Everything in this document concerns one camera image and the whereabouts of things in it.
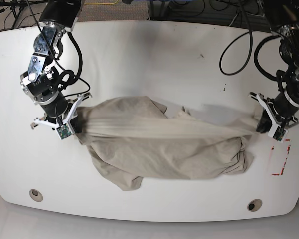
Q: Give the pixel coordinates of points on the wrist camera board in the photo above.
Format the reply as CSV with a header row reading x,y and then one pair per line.
x,y
63,132
280,134

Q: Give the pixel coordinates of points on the right table cable grommet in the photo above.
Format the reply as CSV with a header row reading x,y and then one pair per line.
x,y
254,205

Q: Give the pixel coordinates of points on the black tripod stand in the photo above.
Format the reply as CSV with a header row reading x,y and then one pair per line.
x,y
16,14

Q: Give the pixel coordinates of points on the table cable grommet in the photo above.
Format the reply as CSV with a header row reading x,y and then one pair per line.
x,y
36,195
254,205

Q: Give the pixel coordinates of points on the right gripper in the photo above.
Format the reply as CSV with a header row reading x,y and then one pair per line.
x,y
62,111

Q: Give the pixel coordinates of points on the red tape rectangle marking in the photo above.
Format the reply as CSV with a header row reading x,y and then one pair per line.
x,y
278,157

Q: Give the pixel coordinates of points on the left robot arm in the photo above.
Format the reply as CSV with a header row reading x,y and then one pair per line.
x,y
283,19

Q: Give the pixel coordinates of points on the beige T-shirt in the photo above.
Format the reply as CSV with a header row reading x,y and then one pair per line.
x,y
130,138

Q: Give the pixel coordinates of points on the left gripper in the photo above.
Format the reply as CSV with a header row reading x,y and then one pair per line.
x,y
277,112

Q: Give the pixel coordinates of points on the left table cable grommet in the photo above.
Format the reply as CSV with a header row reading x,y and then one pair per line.
x,y
36,195

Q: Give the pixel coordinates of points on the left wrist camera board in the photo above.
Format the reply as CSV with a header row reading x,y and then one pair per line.
x,y
280,134

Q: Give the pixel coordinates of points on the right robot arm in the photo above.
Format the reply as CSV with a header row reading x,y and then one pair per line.
x,y
43,82

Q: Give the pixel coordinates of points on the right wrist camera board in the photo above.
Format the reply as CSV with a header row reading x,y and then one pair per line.
x,y
63,132

